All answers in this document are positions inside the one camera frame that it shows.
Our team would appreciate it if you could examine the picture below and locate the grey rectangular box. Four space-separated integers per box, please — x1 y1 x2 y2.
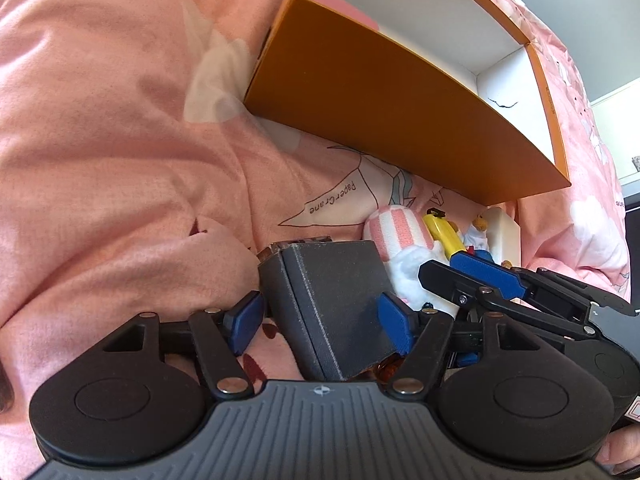
257 237 402 382

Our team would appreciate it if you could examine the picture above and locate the small brown bear toy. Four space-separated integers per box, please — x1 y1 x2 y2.
464 214 516 268

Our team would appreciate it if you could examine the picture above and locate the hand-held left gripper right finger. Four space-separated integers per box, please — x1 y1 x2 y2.
377 291 549 402

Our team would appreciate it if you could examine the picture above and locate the pink striped plush toy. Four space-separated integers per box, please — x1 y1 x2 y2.
362 205 468 318

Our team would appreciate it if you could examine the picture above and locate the white glasses case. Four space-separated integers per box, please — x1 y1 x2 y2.
482 206 522 270

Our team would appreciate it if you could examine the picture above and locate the orange object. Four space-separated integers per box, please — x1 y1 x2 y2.
372 355 407 379

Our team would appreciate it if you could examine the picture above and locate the orange cardboard box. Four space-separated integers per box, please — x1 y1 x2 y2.
243 0 572 207

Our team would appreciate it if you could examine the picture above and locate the pink printed blanket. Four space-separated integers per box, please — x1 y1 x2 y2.
0 0 632 463

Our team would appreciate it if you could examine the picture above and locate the pink flat item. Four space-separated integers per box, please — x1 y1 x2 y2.
311 0 381 32

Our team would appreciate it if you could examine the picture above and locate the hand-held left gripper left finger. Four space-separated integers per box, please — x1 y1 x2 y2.
91 290 266 402

